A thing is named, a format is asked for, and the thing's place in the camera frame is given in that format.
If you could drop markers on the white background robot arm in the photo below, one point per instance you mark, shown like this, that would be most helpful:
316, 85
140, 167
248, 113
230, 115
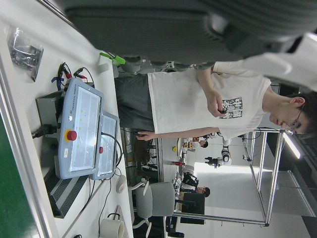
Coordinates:
226, 158

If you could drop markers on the grey metal box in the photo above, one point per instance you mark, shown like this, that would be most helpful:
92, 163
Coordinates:
48, 109

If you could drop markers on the person in white t-shirt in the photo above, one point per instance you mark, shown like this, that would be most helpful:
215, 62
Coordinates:
185, 99

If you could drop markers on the red bottle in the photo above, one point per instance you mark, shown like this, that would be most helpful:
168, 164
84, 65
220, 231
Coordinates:
177, 163

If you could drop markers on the distant person in white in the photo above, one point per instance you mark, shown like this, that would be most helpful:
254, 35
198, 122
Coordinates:
203, 144

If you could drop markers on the small grey teach pendant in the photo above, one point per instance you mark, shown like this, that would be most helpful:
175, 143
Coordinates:
109, 138

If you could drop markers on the small black object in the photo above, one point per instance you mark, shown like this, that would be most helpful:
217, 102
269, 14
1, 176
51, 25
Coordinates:
223, 111

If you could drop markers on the white computer mouse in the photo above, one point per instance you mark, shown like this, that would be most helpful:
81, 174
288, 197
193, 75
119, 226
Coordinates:
121, 184

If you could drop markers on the large grey teach pendant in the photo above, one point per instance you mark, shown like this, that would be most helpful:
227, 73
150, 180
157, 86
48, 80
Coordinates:
81, 129

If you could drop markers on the grey office chair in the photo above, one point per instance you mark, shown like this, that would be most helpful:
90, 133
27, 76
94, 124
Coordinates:
161, 200

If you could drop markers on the seated person with glasses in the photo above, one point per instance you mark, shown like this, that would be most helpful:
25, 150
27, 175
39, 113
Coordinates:
204, 191

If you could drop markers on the red black alligator clip lead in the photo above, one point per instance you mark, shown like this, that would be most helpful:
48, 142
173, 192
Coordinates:
80, 72
65, 70

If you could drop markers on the black power plug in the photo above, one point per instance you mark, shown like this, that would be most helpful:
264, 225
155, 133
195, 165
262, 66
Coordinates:
44, 131

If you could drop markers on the white computer keyboard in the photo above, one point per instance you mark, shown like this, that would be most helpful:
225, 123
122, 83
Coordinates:
126, 231

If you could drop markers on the white coffee mug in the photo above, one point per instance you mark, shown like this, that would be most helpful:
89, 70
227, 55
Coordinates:
111, 228

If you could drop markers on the black finned power unit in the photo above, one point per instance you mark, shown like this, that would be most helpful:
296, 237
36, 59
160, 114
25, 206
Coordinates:
67, 196

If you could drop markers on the ceiling light strip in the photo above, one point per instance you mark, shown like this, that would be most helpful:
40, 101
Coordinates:
292, 146

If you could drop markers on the plastic bag with black parts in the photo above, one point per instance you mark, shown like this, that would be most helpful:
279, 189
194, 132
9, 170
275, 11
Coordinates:
23, 55

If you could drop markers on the silver metal rod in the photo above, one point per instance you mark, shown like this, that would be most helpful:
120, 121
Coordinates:
53, 10

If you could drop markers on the green conveyor belt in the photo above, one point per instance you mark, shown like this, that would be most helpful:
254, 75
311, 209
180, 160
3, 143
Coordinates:
12, 186

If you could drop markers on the aluminium frame cage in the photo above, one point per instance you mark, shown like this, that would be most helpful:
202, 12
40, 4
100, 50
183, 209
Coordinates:
274, 174

